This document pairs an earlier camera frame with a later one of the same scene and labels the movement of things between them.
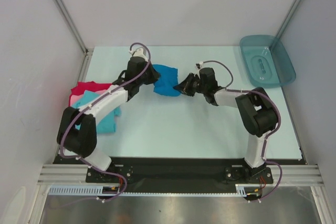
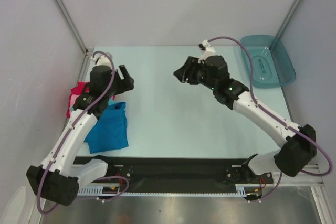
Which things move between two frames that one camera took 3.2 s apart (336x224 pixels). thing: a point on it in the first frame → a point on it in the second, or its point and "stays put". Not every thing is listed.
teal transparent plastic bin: [266, 62] stays put
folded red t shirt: [81, 87] stays put
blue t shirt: [168, 78] → [110, 131]
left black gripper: [154, 75] → [125, 84]
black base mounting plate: [148, 175] stays put
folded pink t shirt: [74, 98] stays put
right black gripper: [193, 84] → [190, 70]
